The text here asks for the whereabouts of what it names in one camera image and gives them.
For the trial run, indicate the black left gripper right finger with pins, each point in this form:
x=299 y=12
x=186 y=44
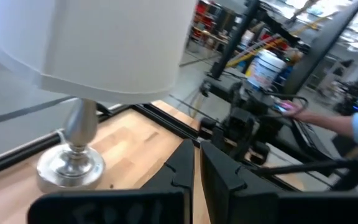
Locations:
x=228 y=193

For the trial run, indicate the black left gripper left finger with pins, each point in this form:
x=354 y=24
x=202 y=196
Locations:
x=179 y=174

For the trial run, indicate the person's forearm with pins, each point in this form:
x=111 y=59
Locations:
x=331 y=123

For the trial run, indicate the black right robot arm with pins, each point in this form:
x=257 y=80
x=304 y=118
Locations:
x=242 y=130

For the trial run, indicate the smartphone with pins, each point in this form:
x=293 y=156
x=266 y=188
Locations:
x=282 y=106

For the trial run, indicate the person's hand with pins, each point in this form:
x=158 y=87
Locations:
x=292 y=109

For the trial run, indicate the white canister blue label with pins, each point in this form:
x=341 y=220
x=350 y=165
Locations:
x=266 y=70

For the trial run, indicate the table lamp white shade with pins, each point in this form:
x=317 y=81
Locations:
x=89 y=46

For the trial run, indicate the black aluminium table frame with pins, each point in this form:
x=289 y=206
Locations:
x=166 y=123

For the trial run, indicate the black stand post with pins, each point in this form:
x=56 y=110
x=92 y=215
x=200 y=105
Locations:
x=233 y=40
x=322 y=43

